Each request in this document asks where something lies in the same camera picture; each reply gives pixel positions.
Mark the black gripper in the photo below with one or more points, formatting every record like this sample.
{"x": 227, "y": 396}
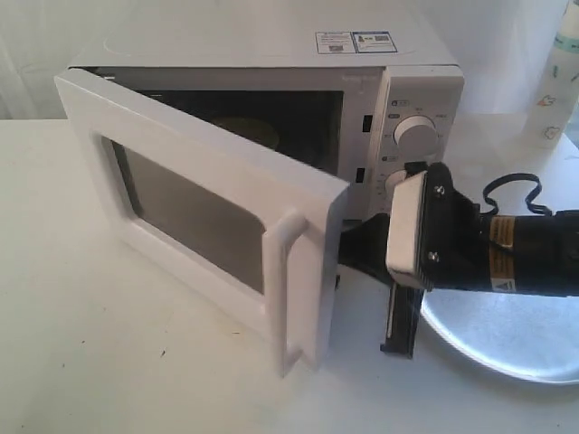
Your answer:
{"x": 449, "y": 223}

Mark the printed label sticker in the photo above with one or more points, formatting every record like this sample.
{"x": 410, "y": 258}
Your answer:
{"x": 358, "y": 42}

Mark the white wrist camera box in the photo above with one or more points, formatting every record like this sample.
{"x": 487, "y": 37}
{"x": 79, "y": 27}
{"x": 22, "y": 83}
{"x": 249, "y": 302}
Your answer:
{"x": 402, "y": 253}

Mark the white microwave oven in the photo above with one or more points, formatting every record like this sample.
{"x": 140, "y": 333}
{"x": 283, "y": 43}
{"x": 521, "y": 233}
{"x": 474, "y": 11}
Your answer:
{"x": 263, "y": 79}
{"x": 250, "y": 229}

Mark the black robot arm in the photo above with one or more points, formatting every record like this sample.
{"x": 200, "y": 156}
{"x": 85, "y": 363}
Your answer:
{"x": 523, "y": 247}

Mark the round steel tray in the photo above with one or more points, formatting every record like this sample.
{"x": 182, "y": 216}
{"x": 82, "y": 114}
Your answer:
{"x": 533, "y": 339}

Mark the white upper microwave knob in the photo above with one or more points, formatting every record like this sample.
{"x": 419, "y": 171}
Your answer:
{"x": 416, "y": 136}

